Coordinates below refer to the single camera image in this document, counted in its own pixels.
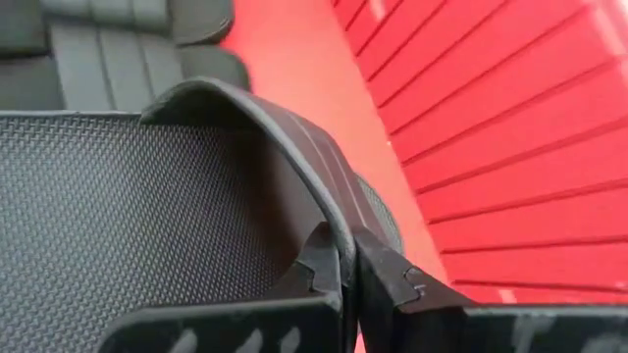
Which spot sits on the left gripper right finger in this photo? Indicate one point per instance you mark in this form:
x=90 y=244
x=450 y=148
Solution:
x=417 y=323

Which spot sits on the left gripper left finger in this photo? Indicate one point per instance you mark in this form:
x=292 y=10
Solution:
x=294 y=323

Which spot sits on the red plastic bin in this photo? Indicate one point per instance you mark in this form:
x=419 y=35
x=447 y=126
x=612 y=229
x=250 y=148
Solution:
x=490 y=147

